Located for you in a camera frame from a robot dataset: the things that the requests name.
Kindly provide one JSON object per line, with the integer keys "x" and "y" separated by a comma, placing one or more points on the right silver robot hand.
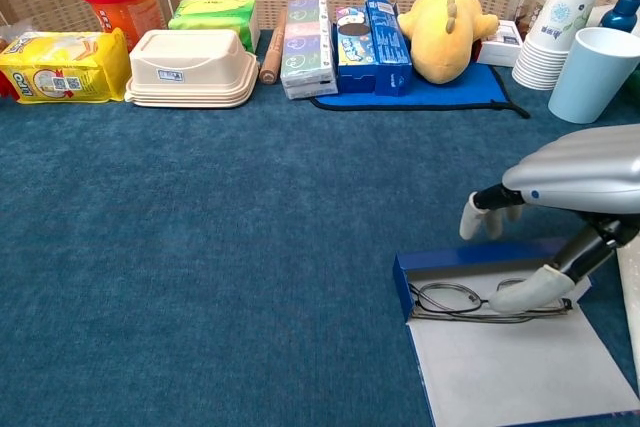
{"x": 575, "y": 172}

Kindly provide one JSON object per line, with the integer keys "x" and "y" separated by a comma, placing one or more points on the wire-frame eyeglasses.
{"x": 445, "y": 297}

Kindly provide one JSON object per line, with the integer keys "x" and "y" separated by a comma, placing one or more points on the blue grey glasses case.
{"x": 500, "y": 372}

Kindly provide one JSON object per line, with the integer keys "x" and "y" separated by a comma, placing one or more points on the light blue mug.
{"x": 585, "y": 82}

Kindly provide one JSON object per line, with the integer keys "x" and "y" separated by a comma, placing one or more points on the small white red box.
{"x": 500, "y": 49}

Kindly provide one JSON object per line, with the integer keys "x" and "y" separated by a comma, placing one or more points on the stack of white paper cups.
{"x": 555, "y": 22}

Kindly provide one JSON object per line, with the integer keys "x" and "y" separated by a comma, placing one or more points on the dark blue small bottle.
{"x": 622, "y": 17}

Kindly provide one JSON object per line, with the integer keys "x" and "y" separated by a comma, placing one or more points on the clear pack of brown snacks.
{"x": 525, "y": 7}

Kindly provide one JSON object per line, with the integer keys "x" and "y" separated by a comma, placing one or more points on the yellow plush toy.
{"x": 445, "y": 37}

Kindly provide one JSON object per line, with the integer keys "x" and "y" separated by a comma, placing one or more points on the open blue cardboard box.
{"x": 390, "y": 47}

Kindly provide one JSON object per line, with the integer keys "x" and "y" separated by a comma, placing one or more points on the blue yellow cookie box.
{"x": 352, "y": 47}

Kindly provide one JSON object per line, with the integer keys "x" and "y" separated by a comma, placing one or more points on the pastel tissue pack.
{"x": 307, "y": 47}

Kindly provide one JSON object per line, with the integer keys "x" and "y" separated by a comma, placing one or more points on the wooden rolling pin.
{"x": 272, "y": 62}

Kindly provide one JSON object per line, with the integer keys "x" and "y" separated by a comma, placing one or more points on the green tissue pack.
{"x": 215, "y": 17}

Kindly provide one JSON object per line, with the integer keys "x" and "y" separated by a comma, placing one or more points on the beige plastic lunch box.
{"x": 185, "y": 62}

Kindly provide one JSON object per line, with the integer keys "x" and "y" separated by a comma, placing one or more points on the teal carpet table cover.
{"x": 150, "y": 247}

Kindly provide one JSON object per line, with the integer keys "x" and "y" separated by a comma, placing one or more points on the yellow biscuit pack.
{"x": 65, "y": 67}

